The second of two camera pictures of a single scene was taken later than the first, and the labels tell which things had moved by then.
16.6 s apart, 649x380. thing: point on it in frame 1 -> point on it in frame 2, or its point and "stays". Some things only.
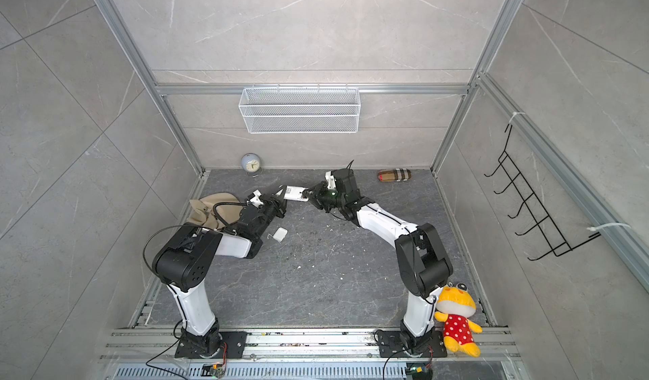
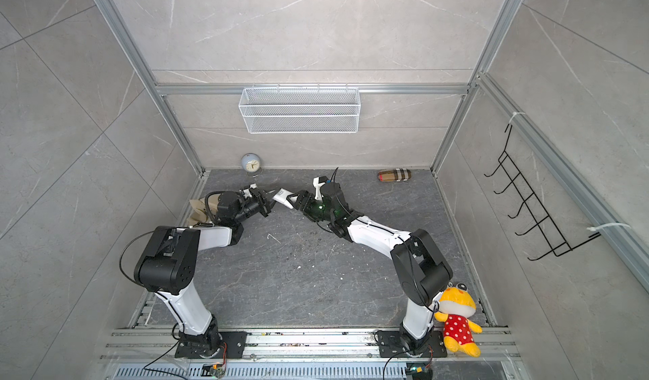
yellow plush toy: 455,306 stays
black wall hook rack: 559,246 stays
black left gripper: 275,203 -> 262,199
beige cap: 202,211 stays
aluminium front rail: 498,343 stays
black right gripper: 317,198 -> 306,209
